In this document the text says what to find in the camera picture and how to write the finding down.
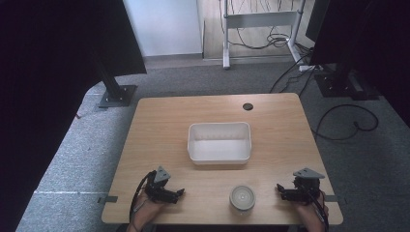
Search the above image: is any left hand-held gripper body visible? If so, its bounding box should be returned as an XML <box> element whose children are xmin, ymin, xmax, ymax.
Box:
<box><xmin>143</xmin><ymin>165</ymin><xmax>171</xmax><ymax>204</ymax></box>

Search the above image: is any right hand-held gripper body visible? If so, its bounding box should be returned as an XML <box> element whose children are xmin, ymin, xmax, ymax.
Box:
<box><xmin>292</xmin><ymin>167</ymin><xmax>326</xmax><ymax>204</ymax></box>

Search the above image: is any white plastic bin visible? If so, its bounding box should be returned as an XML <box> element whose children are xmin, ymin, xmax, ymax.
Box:
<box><xmin>187</xmin><ymin>121</ymin><xmax>252</xmax><ymax>166</ymax></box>

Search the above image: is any person's left hand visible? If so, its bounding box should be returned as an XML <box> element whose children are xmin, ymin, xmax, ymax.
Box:
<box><xmin>126</xmin><ymin>192</ymin><xmax>165</xmax><ymax>232</ymax></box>

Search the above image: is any black stand base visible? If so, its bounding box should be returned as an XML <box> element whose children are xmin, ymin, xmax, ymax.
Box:
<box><xmin>313</xmin><ymin>71</ymin><xmax>381</xmax><ymax>102</ymax></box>

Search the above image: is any white power strip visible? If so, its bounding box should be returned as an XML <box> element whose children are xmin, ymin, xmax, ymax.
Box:
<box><xmin>298</xmin><ymin>65</ymin><xmax>324</xmax><ymax>73</ymax></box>

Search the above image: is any black curtain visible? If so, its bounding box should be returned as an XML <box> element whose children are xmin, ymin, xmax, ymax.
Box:
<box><xmin>0</xmin><ymin>0</ymin><xmax>148</xmax><ymax>232</ymax></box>

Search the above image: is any black monitor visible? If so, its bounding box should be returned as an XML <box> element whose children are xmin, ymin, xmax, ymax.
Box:
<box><xmin>305</xmin><ymin>0</ymin><xmax>410</xmax><ymax>129</ymax></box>

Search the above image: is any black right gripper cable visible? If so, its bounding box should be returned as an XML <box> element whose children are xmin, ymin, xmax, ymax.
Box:
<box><xmin>307</xmin><ymin>190</ymin><xmax>330</xmax><ymax>231</ymax></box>

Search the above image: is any looped black floor cable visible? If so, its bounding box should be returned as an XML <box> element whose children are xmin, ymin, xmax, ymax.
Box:
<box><xmin>310</xmin><ymin>102</ymin><xmax>380</xmax><ymax>142</ymax></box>

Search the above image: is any black stand with base plate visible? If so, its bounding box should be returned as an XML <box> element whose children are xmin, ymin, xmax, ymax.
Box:
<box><xmin>93</xmin><ymin>51</ymin><xmax>138</xmax><ymax>109</ymax></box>

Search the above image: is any tangle of black floor cables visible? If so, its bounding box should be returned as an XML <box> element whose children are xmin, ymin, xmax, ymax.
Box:
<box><xmin>219</xmin><ymin>0</ymin><xmax>318</xmax><ymax>98</ymax></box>

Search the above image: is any white metal desk frame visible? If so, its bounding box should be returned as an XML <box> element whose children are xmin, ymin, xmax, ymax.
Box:
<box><xmin>221</xmin><ymin>0</ymin><xmax>308</xmax><ymax>71</ymax></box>

